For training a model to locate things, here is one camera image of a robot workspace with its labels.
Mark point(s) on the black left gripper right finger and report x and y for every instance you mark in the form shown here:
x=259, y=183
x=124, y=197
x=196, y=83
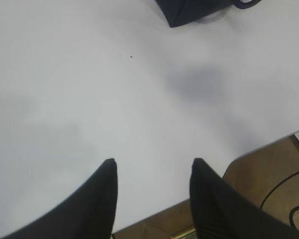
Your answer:
x=219, y=212

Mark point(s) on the navy blue lunch bag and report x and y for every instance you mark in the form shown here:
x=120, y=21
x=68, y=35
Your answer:
x=182, y=12

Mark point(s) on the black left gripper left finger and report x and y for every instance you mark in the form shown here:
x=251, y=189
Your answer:
x=88, y=213

